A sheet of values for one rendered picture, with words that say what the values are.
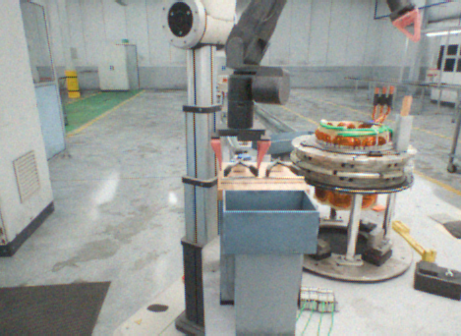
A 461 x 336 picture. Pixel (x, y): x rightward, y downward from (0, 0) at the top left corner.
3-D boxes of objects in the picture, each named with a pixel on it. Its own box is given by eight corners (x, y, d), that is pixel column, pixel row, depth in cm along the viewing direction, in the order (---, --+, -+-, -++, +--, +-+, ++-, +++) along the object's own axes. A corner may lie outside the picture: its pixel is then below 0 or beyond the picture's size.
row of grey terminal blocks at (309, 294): (337, 301, 79) (339, 285, 78) (340, 315, 75) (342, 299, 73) (293, 296, 81) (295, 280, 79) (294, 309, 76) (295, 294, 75)
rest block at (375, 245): (365, 250, 93) (368, 233, 91) (374, 243, 96) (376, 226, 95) (381, 256, 90) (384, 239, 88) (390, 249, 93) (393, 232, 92)
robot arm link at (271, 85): (248, 45, 73) (228, 37, 66) (299, 45, 68) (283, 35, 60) (243, 102, 76) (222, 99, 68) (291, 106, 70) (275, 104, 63)
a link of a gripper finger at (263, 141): (269, 174, 73) (271, 132, 70) (236, 175, 73) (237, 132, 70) (265, 165, 79) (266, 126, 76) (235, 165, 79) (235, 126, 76)
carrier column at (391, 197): (390, 243, 100) (401, 176, 94) (381, 243, 100) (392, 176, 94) (386, 239, 102) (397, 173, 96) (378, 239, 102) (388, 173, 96)
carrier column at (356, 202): (355, 264, 89) (365, 191, 83) (345, 264, 89) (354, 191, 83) (351, 259, 92) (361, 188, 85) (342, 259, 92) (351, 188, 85)
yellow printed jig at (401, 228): (437, 262, 95) (439, 252, 93) (424, 262, 94) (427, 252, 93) (399, 225, 116) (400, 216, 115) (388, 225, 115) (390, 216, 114)
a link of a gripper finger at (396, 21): (429, 34, 99) (416, 4, 99) (428, 32, 93) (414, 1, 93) (404, 47, 103) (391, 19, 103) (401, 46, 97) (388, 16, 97)
